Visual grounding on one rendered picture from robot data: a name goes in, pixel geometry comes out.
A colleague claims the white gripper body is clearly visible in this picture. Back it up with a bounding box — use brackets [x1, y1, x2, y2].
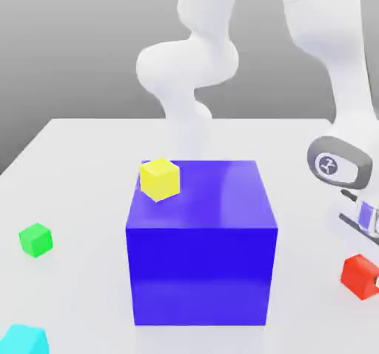
[337, 212, 379, 261]

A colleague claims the small red cube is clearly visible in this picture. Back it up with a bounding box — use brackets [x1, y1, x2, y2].
[340, 253, 379, 301]

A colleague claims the small yellow cube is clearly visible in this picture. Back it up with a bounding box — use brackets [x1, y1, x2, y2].
[138, 158, 181, 203]

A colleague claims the small green cube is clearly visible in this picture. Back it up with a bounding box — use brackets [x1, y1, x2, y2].
[18, 222, 54, 258]

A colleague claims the small cyan cube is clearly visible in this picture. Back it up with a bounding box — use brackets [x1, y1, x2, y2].
[0, 323, 50, 354]

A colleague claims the large blue box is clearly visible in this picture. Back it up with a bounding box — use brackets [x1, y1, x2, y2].
[125, 159, 279, 327]

